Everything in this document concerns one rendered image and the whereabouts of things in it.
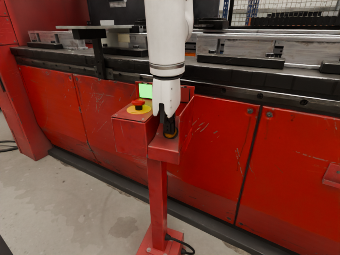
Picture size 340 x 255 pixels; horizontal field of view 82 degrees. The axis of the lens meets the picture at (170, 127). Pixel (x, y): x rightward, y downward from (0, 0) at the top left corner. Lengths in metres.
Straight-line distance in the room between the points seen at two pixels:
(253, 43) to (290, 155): 0.41
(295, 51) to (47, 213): 1.48
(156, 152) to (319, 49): 0.60
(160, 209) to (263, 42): 0.70
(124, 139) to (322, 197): 0.69
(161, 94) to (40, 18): 1.49
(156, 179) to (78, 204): 0.84
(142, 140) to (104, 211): 0.86
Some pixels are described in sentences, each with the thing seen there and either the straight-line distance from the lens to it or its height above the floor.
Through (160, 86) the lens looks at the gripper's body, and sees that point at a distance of 0.46.
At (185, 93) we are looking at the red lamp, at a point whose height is 0.82.
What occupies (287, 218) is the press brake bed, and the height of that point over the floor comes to 0.33.
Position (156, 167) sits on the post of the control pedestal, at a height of 0.59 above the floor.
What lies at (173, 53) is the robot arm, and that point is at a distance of 0.44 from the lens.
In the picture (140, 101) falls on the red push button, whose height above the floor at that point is 0.81.
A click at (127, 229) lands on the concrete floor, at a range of 1.24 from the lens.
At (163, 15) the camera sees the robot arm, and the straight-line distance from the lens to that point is 0.43.
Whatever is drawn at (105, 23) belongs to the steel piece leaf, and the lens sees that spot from 1.04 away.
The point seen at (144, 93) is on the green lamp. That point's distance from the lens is 0.66.
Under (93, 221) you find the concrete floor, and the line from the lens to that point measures 1.32.
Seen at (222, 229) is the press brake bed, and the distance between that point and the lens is 1.19.
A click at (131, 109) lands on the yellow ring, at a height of 0.78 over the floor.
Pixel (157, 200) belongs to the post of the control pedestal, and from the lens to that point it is 0.76.
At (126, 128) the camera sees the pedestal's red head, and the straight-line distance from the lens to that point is 0.55.
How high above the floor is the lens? 1.00
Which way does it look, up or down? 28 degrees down
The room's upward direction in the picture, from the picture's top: straight up
